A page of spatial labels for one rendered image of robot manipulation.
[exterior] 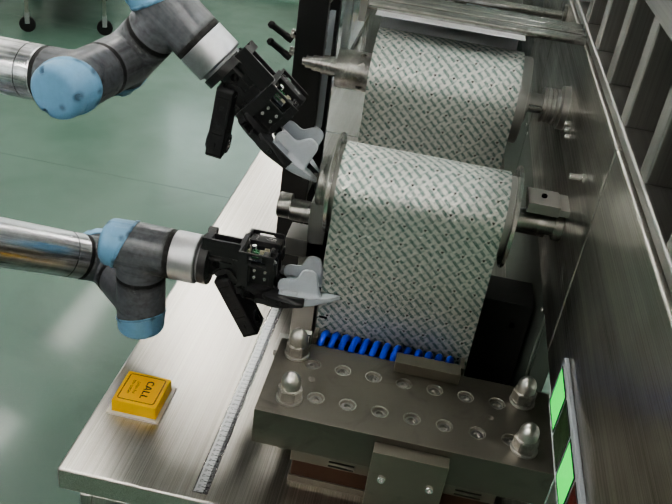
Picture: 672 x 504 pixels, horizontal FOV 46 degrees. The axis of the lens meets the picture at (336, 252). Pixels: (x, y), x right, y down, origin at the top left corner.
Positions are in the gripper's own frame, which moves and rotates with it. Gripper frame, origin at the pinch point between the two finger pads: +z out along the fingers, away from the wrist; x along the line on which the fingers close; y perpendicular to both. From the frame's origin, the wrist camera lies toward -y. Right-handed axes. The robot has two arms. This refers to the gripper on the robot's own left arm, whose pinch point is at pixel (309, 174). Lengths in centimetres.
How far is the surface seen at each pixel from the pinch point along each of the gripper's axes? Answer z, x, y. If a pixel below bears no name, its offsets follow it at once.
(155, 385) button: 7.2, -16.6, -35.7
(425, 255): 17.7, -8.3, 8.5
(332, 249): 8.9, -8.2, -1.5
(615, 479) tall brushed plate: 26, -54, 27
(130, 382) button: 4.2, -17.1, -38.1
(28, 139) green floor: -54, 227, -206
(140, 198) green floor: 1, 192, -161
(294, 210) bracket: 2.9, 0.0, -5.9
